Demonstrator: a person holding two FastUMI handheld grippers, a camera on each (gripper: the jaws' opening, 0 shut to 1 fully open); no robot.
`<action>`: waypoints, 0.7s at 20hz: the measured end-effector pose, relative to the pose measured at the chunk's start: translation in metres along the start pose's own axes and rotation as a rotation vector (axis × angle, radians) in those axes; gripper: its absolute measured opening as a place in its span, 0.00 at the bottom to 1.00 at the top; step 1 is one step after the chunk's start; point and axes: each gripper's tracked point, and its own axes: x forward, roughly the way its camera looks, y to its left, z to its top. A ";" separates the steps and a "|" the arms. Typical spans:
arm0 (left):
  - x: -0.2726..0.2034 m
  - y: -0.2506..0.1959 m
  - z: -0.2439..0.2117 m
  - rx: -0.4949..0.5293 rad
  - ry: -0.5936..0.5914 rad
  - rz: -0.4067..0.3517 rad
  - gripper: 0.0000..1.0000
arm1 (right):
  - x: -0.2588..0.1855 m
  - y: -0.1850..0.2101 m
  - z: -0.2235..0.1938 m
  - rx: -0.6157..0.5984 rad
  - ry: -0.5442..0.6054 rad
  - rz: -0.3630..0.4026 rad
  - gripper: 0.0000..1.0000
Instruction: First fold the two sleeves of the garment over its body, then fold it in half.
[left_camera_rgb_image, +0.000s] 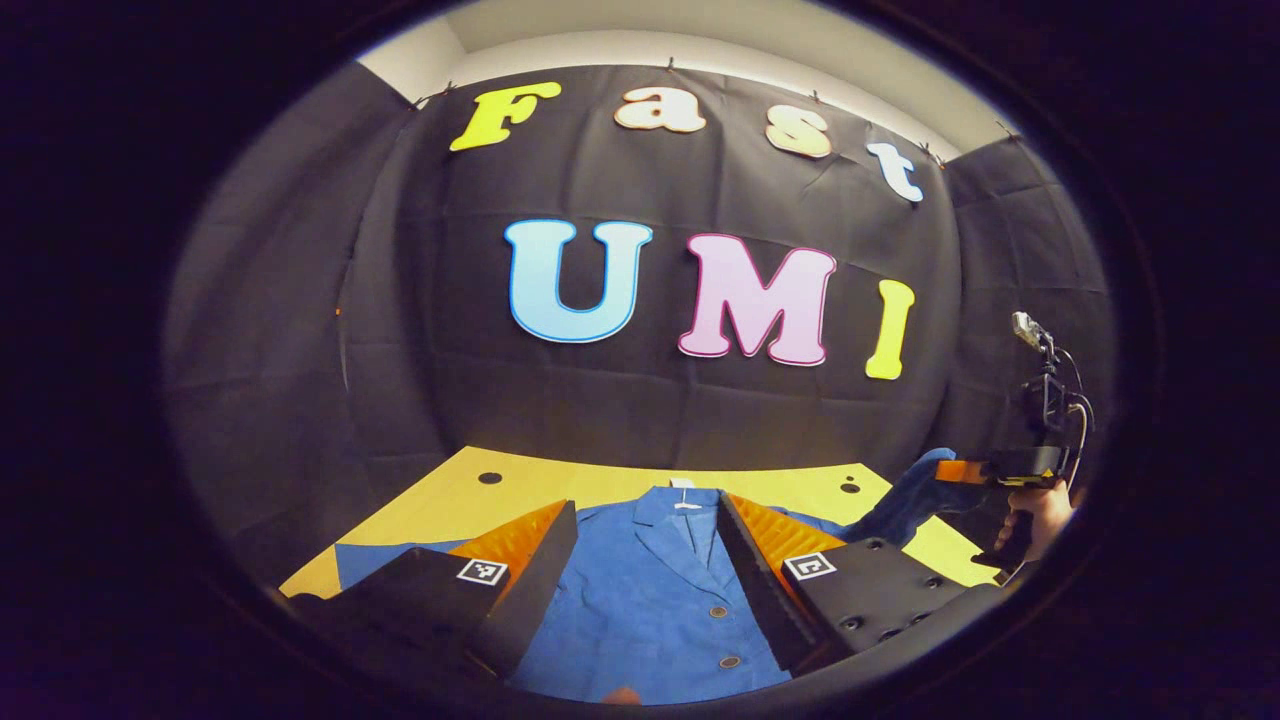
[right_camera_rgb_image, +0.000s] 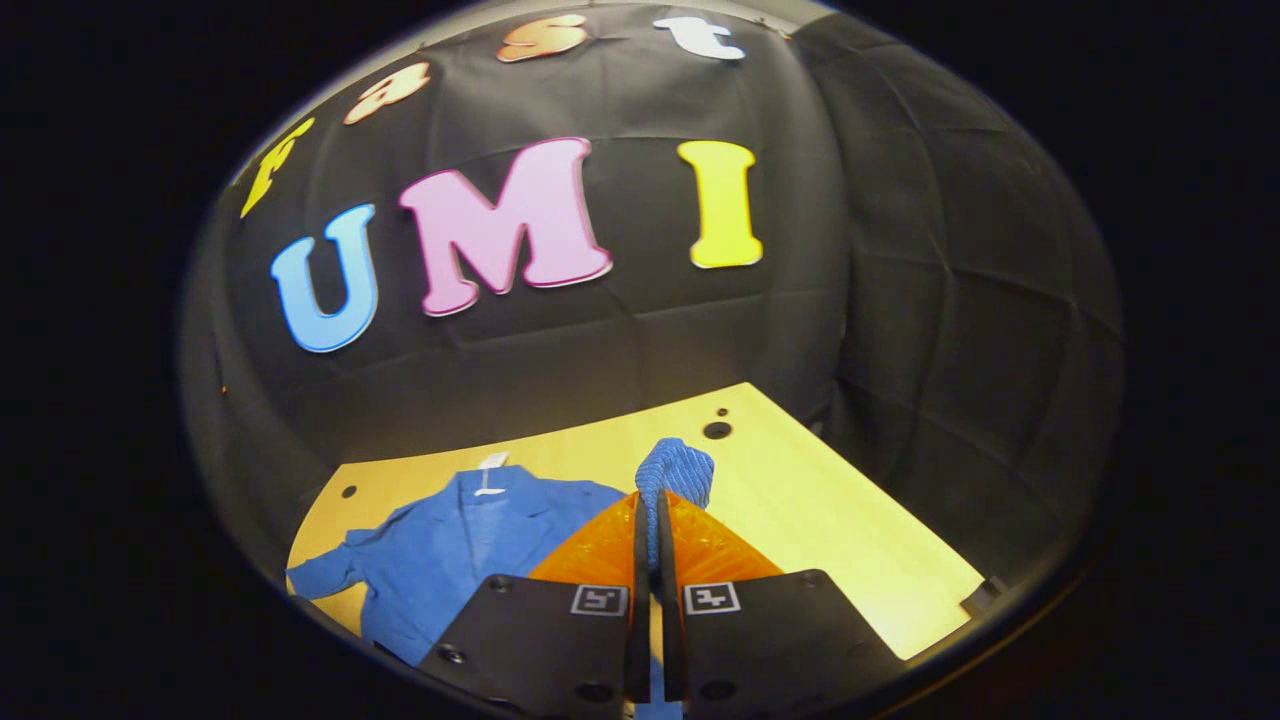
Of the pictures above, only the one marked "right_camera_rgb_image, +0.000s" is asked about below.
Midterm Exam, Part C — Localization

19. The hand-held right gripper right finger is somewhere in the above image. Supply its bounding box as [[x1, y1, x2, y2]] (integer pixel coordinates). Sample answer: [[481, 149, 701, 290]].
[[655, 488, 906, 719]]

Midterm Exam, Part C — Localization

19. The black backdrop cloth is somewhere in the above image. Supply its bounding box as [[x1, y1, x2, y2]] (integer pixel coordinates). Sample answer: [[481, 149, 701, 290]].
[[180, 5, 1126, 621]]

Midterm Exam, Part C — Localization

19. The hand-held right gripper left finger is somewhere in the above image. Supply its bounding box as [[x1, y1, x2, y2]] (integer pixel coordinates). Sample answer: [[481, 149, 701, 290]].
[[418, 490, 656, 719]]

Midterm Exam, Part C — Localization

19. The blue jacket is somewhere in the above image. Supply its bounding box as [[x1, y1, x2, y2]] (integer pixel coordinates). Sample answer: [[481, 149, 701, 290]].
[[285, 437, 716, 720]]

